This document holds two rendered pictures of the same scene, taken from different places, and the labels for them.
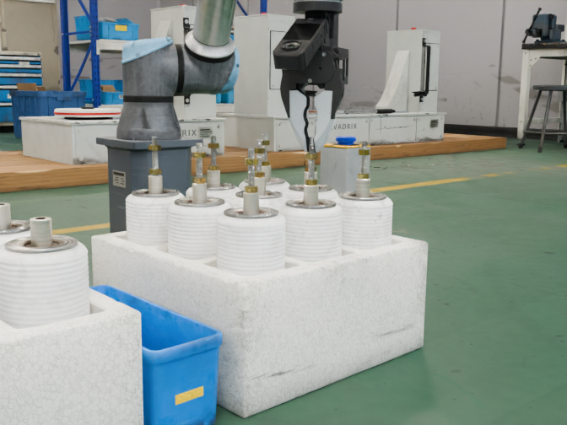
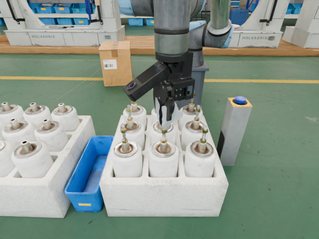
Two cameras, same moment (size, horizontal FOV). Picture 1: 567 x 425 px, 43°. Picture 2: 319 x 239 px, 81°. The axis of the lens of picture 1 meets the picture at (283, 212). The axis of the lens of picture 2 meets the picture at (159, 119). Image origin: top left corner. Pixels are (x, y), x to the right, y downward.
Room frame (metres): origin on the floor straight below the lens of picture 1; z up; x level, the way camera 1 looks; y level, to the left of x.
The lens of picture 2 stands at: (0.72, -0.33, 0.65)
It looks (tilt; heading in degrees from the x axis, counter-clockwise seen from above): 34 degrees down; 44
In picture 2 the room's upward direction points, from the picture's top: straight up
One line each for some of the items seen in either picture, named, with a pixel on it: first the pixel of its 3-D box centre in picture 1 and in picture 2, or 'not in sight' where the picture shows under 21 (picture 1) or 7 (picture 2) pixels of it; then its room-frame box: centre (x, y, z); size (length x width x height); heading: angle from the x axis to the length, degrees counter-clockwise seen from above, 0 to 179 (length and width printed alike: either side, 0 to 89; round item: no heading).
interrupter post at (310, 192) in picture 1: (310, 196); (163, 145); (1.05, -0.04, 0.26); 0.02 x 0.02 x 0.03
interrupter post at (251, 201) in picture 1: (251, 204); (125, 145); (0.97, 0.04, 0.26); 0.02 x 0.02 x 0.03
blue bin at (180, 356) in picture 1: (127, 355); (96, 170); (0.92, 0.21, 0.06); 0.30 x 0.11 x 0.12; 43
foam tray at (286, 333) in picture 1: (258, 292); (163, 158); (1.13, 0.04, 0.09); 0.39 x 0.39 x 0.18; 43
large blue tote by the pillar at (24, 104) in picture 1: (48, 115); (235, 18); (5.62, 1.84, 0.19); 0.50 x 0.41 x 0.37; 46
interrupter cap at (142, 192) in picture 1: (155, 193); (134, 110); (1.14, 0.21, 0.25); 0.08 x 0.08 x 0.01
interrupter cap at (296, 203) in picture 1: (310, 204); (163, 149); (1.05, -0.04, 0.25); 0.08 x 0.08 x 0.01
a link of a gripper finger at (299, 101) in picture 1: (304, 119); (166, 110); (1.07, -0.03, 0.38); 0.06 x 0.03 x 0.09; 160
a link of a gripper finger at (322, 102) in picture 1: (327, 120); (173, 116); (1.06, -0.06, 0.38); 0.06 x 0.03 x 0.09; 160
